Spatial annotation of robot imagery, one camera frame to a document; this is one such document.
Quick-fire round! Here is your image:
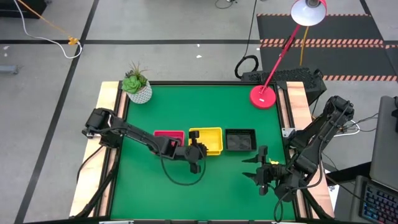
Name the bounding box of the succulent in white pot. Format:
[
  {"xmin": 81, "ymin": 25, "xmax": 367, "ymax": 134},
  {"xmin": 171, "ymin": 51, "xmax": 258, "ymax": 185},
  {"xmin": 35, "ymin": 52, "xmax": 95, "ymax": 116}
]
[{"xmin": 121, "ymin": 60, "xmax": 153, "ymax": 105}]

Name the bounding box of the black hazard striped floor mat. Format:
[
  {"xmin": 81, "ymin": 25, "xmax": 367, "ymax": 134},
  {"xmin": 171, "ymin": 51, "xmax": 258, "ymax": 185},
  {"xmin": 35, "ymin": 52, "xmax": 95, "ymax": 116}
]
[{"xmin": 256, "ymin": 12, "xmax": 398, "ymax": 82}]

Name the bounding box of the yellow lamp cable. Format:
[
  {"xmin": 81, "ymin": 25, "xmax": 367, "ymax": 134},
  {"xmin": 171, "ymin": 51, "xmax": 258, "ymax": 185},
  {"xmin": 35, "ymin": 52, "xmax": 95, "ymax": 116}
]
[{"xmin": 298, "ymin": 26, "xmax": 310, "ymax": 67}]

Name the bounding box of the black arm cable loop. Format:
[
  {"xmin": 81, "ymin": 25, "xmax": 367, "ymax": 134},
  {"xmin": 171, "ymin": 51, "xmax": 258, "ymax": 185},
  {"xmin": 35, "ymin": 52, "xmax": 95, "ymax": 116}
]
[{"xmin": 159, "ymin": 149, "xmax": 208, "ymax": 187}]

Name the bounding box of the grey laptop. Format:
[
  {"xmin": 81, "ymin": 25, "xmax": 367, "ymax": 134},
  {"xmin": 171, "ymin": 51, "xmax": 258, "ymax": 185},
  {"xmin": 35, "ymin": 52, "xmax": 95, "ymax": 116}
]
[{"xmin": 369, "ymin": 95, "xmax": 398, "ymax": 192}]

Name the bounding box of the red plastic basket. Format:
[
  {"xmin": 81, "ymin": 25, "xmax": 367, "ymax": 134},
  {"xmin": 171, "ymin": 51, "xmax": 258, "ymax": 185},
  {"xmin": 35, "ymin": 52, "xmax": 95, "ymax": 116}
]
[{"xmin": 154, "ymin": 129, "xmax": 186, "ymax": 155}]

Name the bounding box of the wooden table plank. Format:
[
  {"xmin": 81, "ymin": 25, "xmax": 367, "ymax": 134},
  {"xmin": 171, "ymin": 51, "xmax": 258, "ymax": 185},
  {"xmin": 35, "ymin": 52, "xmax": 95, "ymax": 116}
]
[
  {"xmin": 68, "ymin": 81, "xmax": 125, "ymax": 218},
  {"xmin": 284, "ymin": 81, "xmax": 336, "ymax": 218}
]

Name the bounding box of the black perforated case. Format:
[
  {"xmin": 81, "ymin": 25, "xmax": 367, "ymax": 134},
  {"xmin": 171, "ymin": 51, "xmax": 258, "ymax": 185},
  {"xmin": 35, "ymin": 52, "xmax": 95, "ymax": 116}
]
[{"xmin": 241, "ymin": 66, "xmax": 328, "ymax": 106}]

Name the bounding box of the black plastic basket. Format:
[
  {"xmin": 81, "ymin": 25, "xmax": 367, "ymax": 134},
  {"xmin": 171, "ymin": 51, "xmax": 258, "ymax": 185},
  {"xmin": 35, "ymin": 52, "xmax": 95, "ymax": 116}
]
[{"xmin": 224, "ymin": 128, "xmax": 257, "ymax": 152}]

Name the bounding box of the red desk lamp white shade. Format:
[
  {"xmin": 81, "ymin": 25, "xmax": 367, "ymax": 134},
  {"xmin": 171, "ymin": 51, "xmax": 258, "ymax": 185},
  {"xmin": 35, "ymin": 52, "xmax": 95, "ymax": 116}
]
[{"xmin": 249, "ymin": 0, "xmax": 328, "ymax": 110}]

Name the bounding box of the orange rope with yellow connector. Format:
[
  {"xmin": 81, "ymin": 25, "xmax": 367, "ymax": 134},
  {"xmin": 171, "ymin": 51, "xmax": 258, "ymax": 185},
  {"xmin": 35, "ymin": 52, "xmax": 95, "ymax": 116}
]
[{"xmin": 17, "ymin": 0, "xmax": 79, "ymax": 46}]

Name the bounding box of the dark floor box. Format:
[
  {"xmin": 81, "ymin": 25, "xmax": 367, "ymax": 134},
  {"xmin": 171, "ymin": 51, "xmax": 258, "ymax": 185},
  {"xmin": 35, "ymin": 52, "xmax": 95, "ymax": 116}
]
[{"xmin": 0, "ymin": 0, "xmax": 47, "ymax": 19}]

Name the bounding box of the white floor cable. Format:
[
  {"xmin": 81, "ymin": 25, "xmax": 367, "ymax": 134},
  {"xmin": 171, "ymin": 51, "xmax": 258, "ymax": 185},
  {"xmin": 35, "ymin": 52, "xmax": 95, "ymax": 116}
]
[{"xmin": 12, "ymin": 0, "xmax": 83, "ymax": 59}]

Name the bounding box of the grey floor bracket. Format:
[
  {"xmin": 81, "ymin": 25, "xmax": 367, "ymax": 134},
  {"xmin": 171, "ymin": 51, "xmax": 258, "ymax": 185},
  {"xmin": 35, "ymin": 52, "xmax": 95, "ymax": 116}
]
[{"xmin": 0, "ymin": 64, "xmax": 20, "ymax": 75}]

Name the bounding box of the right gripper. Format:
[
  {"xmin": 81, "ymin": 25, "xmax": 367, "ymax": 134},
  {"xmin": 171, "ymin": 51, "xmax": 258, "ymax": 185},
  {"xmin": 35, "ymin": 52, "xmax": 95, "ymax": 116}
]
[{"xmin": 241, "ymin": 145, "xmax": 289, "ymax": 196}]

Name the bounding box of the green table mat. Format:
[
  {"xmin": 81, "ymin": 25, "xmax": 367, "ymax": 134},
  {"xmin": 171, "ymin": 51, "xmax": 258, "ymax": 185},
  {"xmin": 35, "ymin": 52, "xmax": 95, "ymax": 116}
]
[{"xmin": 110, "ymin": 84, "xmax": 296, "ymax": 221}]

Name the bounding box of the black coiled floor cable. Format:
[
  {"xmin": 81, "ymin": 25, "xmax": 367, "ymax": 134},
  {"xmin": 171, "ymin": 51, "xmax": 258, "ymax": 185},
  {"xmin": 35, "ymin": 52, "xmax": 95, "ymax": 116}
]
[{"xmin": 234, "ymin": 0, "xmax": 261, "ymax": 80}]

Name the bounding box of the backlit keyboard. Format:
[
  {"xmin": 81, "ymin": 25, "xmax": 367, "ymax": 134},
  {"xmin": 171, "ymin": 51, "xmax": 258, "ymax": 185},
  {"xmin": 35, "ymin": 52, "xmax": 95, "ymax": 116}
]
[{"xmin": 349, "ymin": 174, "xmax": 398, "ymax": 224}]

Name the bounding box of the black aluminium table frame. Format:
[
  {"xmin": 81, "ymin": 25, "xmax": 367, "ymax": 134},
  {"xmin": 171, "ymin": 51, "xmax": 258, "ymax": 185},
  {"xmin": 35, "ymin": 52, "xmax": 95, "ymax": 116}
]
[{"xmin": 70, "ymin": 80, "xmax": 335, "ymax": 224}]

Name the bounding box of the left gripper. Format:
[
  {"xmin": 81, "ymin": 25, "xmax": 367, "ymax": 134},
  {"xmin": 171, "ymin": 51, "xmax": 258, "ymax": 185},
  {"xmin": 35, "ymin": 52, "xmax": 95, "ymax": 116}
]
[{"xmin": 178, "ymin": 130, "xmax": 206, "ymax": 174}]

